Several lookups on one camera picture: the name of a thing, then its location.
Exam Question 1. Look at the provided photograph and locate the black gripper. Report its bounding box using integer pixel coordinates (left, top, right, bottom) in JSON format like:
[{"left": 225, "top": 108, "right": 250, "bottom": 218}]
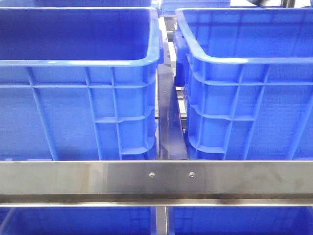
[{"left": 247, "top": 0, "right": 268, "bottom": 6}]

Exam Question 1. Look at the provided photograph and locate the large blue crate right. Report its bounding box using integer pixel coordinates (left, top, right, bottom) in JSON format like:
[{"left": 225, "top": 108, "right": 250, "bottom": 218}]
[{"left": 174, "top": 8, "right": 313, "bottom": 160}]

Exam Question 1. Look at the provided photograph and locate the large blue crate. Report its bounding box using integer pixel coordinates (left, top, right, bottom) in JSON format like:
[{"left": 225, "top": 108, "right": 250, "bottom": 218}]
[
  {"left": 0, "top": 7, "right": 163, "bottom": 161},
  {"left": 174, "top": 8, "right": 313, "bottom": 160}
]

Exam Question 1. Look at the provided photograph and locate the blue crate rear right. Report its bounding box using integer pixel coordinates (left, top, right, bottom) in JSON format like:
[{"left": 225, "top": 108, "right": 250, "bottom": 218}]
[{"left": 160, "top": 0, "right": 230, "bottom": 16}]

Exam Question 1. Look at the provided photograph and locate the steel centre divider bar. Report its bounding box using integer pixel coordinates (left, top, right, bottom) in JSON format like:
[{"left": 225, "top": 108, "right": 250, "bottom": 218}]
[{"left": 157, "top": 41, "right": 188, "bottom": 160}]

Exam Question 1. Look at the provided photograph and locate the large blue crate left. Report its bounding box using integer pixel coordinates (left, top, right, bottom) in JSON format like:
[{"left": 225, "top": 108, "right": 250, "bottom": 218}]
[{"left": 0, "top": 7, "right": 163, "bottom": 161}]

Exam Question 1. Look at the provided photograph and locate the blue crate lower right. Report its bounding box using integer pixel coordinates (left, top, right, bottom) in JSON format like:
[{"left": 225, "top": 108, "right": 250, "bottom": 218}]
[{"left": 170, "top": 207, "right": 313, "bottom": 235}]

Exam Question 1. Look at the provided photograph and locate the blue crate rear left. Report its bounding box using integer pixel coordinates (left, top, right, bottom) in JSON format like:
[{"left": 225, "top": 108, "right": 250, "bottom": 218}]
[{"left": 0, "top": 0, "right": 159, "bottom": 9}]

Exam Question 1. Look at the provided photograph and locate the blue crate lower left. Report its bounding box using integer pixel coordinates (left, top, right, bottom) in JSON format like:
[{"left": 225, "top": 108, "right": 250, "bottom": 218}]
[{"left": 0, "top": 207, "right": 157, "bottom": 235}]

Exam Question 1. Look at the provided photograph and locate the steel vertical post below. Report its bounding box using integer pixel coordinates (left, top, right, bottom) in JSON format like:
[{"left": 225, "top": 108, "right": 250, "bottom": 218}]
[{"left": 156, "top": 206, "right": 169, "bottom": 235}]

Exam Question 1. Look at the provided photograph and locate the stainless steel front rail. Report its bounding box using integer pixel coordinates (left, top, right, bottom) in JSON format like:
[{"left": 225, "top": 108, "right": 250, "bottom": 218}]
[{"left": 0, "top": 160, "right": 313, "bottom": 207}]

